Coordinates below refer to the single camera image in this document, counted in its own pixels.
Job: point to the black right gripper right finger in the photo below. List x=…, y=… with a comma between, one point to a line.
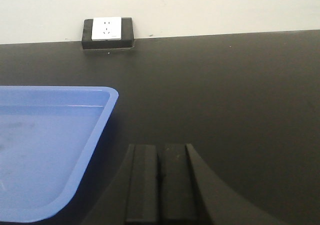
x=192, y=194

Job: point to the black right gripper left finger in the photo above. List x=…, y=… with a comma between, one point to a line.
x=142, y=203

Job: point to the blue plastic tray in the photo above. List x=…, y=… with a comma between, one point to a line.
x=47, y=137

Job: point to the white wall power socket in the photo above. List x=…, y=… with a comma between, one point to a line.
x=107, y=33

